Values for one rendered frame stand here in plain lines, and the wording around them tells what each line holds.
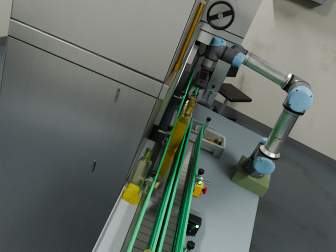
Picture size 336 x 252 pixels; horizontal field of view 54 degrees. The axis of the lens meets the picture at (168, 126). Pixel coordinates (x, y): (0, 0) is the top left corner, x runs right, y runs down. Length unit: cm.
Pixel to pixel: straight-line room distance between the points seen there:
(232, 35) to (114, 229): 194
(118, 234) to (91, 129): 42
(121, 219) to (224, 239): 57
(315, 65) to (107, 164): 382
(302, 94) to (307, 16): 308
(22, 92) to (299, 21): 390
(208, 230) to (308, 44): 353
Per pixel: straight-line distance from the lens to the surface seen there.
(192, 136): 207
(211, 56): 175
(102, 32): 122
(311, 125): 506
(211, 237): 166
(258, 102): 498
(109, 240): 126
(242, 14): 277
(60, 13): 127
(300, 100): 175
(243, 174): 208
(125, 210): 138
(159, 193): 152
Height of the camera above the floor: 182
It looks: 27 degrees down
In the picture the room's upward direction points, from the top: 23 degrees clockwise
